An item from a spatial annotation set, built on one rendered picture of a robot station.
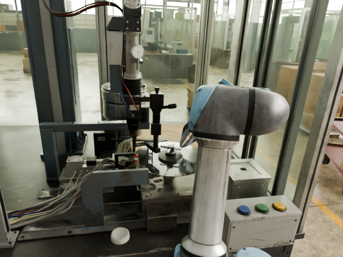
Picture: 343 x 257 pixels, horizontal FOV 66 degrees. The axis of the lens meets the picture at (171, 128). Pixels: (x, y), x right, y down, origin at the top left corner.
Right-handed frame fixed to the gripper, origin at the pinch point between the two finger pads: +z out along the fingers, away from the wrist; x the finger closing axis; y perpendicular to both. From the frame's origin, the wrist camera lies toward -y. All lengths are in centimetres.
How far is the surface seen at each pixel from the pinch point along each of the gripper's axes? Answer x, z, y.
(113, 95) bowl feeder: -55, 13, -38
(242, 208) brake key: 30.9, -2.3, 27.2
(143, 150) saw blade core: -13.4, 12.7, 3.4
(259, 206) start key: 35.9, -5.9, 23.9
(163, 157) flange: -3.3, 7.0, 9.4
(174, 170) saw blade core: 3.7, 5.9, 16.5
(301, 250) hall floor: 115, 32, -76
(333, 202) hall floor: 145, -2, -147
